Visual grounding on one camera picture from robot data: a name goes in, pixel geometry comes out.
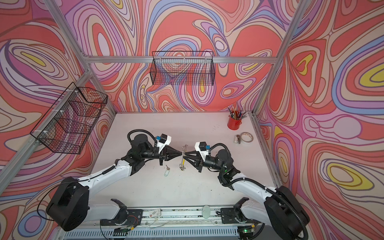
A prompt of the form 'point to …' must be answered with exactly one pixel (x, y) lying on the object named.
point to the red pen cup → (233, 124)
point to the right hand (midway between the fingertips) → (186, 158)
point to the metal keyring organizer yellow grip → (182, 164)
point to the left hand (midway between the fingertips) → (181, 154)
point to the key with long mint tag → (167, 171)
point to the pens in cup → (237, 115)
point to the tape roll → (247, 137)
